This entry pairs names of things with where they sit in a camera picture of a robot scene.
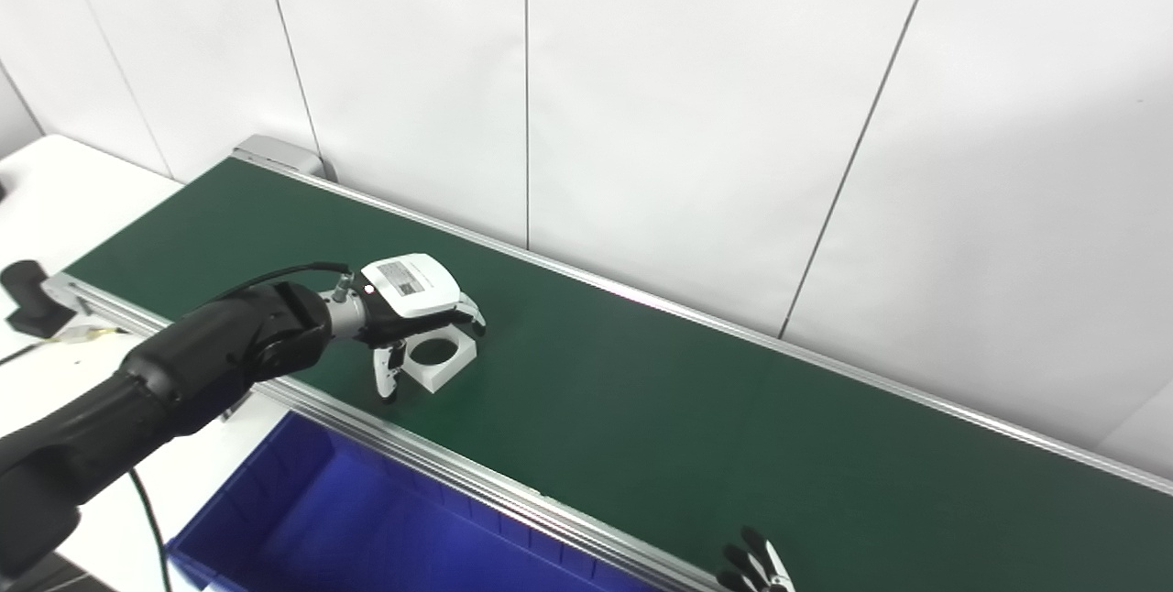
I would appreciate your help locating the black device on table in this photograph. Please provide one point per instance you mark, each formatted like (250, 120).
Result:
(27, 299)

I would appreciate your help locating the white square part round hole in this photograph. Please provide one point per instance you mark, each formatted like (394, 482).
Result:
(458, 363)

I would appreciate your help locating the green conveyor belt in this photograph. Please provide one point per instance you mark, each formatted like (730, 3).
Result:
(458, 464)
(687, 409)

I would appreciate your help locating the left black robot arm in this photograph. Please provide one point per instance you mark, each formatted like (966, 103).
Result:
(183, 363)

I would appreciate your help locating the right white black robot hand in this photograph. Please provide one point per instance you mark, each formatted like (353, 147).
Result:
(756, 564)

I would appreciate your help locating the blue plastic bin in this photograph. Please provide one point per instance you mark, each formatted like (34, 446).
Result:
(367, 528)

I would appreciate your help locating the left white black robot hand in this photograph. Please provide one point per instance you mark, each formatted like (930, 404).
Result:
(412, 285)

